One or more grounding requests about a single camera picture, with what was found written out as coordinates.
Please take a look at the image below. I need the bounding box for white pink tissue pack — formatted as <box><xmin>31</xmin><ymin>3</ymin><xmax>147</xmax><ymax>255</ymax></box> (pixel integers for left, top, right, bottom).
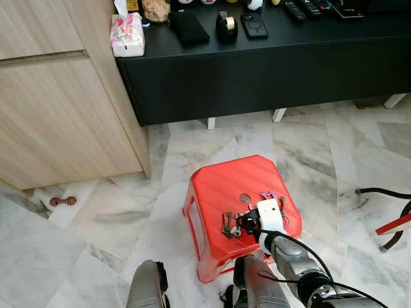
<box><xmin>110</xmin><ymin>0</ymin><xmax>146</xmax><ymax>58</ymax></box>

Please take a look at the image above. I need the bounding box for black tape dispenser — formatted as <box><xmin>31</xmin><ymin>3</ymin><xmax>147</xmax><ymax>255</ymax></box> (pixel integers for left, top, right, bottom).
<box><xmin>215</xmin><ymin>11</ymin><xmax>239</xmax><ymax>44</ymax></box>

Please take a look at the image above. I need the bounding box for silver robot right leg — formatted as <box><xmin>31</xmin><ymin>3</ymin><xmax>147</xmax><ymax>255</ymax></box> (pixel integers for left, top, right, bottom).
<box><xmin>232</xmin><ymin>252</ymin><xmax>293</xmax><ymax>308</ymax></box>

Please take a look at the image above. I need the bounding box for flat black device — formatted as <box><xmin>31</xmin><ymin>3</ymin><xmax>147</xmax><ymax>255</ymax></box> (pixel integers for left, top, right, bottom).
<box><xmin>241</xmin><ymin>13</ymin><xmax>269</xmax><ymax>40</ymax></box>

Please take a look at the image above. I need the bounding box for black tv console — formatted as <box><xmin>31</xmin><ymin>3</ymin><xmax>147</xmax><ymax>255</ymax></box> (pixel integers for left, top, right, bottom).
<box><xmin>116</xmin><ymin>0</ymin><xmax>411</xmax><ymax>131</ymax></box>

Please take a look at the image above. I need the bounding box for jar with brown contents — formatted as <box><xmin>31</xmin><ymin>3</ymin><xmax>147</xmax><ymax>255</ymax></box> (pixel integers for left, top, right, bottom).
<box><xmin>141</xmin><ymin>0</ymin><xmax>171</xmax><ymax>23</ymax></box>

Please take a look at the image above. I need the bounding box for black fabric pouch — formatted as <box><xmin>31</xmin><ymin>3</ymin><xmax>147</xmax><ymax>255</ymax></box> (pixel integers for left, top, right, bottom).
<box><xmin>168</xmin><ymin>10</ymin><xmax>211</xmax><ymax>47</ymax></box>

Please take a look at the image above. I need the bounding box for marble-pattern folding table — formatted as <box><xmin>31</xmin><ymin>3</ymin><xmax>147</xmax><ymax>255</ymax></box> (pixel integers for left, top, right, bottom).
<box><xmin>355</xmin><ymin>187</ymin><xmax>411</xmax><ymax>252</ymax></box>

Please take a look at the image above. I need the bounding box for light wooden cabinet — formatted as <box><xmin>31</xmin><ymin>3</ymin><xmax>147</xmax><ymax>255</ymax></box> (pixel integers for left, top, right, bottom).
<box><xmin>0</xmin><ymin>0</ymin><xmax>152</xmax><ymax>193</ymax></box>

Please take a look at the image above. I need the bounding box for silver key bunch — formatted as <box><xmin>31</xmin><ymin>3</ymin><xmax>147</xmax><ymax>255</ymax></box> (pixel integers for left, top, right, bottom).
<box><xmin>220</xmin><ymin>210</ymin><xmax>243</xmax><ymax>239</ymax></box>

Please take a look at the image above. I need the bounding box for small red-brown dumbbell toy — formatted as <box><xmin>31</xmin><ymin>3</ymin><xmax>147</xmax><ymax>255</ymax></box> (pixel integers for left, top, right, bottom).
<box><xmin>49</xmin><ymin>196</ymin><xmax>77</xmax><ymax>207</ymax></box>

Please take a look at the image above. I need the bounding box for red plastic stool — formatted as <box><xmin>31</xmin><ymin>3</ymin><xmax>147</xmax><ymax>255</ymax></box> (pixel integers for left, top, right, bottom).
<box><xmin>182</xmin><ymin>154</ymin><xmax>302</xmax><ymax>284</ymax></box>

